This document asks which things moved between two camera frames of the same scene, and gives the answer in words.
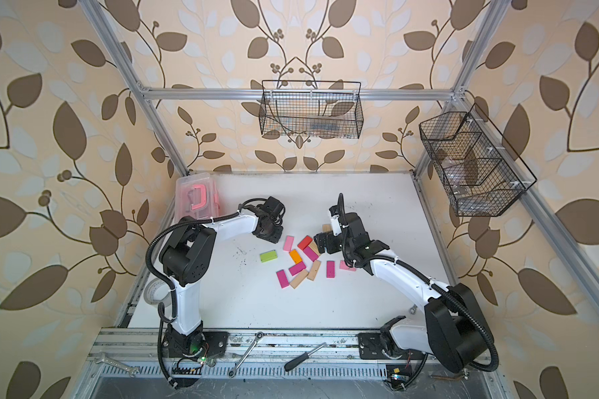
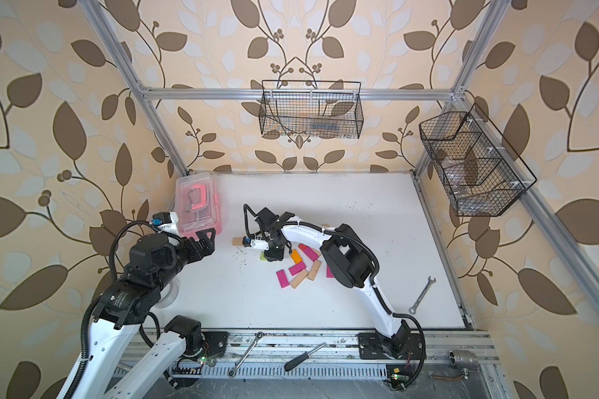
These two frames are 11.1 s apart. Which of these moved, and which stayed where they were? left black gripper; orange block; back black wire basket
Moved: left black gripper
Stayed: back black wire basket; orange block
